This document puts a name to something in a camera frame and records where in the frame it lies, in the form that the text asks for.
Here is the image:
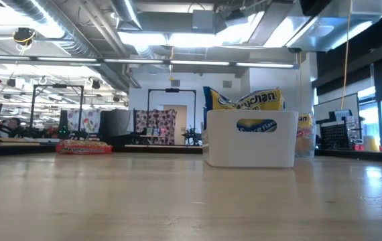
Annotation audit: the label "silver spiral air duct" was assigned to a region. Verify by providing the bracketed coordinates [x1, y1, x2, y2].
[0, 0, 143, 92]

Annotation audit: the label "person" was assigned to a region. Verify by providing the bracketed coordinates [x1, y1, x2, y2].
[0, 116, 23, 139]

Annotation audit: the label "dark grey partition panel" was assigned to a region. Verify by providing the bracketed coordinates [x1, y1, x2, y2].
[98, 109, 135, 147]

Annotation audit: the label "white plastic bin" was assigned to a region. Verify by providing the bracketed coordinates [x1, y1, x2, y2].
[202, 109, 300, 169]

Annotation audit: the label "white board panel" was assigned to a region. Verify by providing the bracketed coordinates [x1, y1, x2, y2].
[312, 92, 361, 123]

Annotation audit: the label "yellow ramen packets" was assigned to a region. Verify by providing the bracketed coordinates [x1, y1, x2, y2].
[234, 87, 286, 134]

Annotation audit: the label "long linear ceiling light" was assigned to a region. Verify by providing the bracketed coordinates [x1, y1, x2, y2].
[0, 54, 300, 69]

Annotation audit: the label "grey ceiling junction box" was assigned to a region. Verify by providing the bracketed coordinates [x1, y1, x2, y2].
[191, 9, 216, 33]

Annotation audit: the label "white patterned cloth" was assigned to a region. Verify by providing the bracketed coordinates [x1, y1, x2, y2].
[66, 108, 103, 135]

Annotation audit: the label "yellow hanging cable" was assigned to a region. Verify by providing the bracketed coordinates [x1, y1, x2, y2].
[340, 0, 353, 110]

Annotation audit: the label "dark floral cloth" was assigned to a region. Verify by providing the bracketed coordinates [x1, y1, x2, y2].
[133, 108, 178, 146]

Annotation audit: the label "beige door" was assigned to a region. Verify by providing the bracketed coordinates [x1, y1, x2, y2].
[163, 104, 188, 146]

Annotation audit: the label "rectangular metal air duct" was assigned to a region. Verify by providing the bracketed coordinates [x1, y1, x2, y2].
[284, 0, 382, 53]

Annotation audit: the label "yellow container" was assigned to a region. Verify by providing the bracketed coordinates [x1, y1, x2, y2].
[362, 135, 381, 153]

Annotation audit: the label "blue soy sauce noodle pack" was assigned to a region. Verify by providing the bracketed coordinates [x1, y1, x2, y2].
[202, 85, 239, 112]

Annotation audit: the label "yellow black cable reel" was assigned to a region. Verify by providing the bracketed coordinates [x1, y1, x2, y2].
[12, 27, 38, 48]

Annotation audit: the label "black perforated crate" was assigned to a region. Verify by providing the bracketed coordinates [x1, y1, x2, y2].
[319, 123, 353, 151]

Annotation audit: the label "black metal gantry frame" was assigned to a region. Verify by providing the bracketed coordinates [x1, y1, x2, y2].
[146, 87, 198, 147]
[29, 83, 86, 141]

